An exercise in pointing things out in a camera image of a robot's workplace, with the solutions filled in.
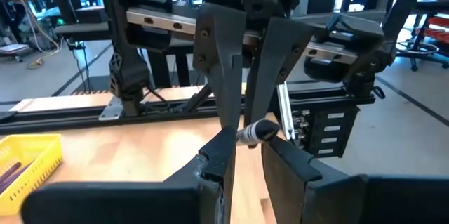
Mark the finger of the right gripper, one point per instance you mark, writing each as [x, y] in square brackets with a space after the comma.
[224, 69]
[270, 66]

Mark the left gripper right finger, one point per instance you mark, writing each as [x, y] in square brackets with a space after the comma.
[315, 196]

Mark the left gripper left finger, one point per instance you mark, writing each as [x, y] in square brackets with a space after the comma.
[189, 203]

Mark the black crayon grey wrapper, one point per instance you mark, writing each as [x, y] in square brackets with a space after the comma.
[257, 132]

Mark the purple crayon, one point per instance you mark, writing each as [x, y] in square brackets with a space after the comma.
[15, 178]
[8, 173]

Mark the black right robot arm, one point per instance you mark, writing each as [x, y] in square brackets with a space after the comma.
[128, 73]

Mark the silver aluminium bar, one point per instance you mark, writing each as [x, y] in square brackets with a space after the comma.
[286, 111]

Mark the black electronics box white labels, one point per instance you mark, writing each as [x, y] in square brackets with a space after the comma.
[331, 131]

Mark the black grey equipment cart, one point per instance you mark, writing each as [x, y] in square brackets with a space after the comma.
[84, 29]

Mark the low white wheeled platform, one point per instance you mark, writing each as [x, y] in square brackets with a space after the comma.
[14, 48]

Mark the yellow plastic basket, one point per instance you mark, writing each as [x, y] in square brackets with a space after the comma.
[31, 168]

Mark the red storage bins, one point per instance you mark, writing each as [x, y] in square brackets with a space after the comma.
[438, 29]

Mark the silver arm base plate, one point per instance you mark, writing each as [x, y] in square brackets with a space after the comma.
[112, 110]

